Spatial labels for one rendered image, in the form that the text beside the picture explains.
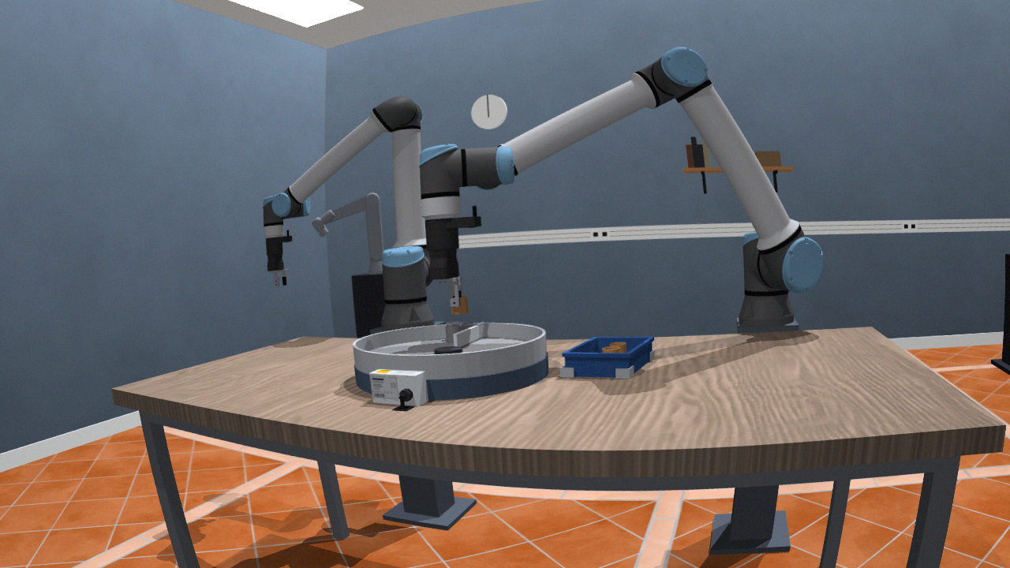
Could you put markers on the white wall rail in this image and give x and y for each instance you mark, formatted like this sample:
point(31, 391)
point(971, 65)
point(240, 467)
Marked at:
point(671, 231)

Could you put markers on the black upright board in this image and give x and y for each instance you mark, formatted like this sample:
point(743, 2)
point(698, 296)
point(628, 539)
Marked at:
point(1004, 315)

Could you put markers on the brown box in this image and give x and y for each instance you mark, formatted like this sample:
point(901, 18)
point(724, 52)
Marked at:
point(769, 159)

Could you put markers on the wooden wall shelf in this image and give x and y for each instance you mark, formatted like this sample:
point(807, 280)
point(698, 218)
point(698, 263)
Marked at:
point(785, 168)

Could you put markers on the steel bushing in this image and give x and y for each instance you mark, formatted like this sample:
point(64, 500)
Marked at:
point(454, 330)

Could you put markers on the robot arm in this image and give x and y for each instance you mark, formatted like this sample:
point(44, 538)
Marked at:
point(576, 126)
point(339, 158)

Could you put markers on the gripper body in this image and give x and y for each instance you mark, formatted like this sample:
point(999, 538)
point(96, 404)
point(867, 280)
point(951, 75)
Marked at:
point(274, 254)
point(443, 251)

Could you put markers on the wooden table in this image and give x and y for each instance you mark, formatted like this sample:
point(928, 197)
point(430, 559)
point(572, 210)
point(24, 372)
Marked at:
point(710, 410)

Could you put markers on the grey turntable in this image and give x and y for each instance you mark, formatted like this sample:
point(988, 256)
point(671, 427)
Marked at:
point(489, 364)

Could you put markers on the grey jointed stand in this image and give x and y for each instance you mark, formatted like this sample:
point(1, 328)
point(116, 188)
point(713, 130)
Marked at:
point(364, 207)

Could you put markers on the white control box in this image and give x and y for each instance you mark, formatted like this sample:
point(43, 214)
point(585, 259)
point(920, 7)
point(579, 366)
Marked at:
point(390, 385)

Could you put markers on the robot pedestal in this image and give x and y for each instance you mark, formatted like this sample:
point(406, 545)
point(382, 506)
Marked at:
point(430, 501)
point(750, 521)

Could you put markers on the blue crate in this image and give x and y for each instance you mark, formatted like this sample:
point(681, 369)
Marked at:
point(588, 363)

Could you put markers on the black box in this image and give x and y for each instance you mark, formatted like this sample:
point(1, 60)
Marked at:
point(367, 304)

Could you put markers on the white wall clock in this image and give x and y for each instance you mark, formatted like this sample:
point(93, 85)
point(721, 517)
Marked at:
point(489, 112)

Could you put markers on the white ceiling light panel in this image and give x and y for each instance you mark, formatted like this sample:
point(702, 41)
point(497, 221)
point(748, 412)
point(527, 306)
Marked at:
point(296, 9)

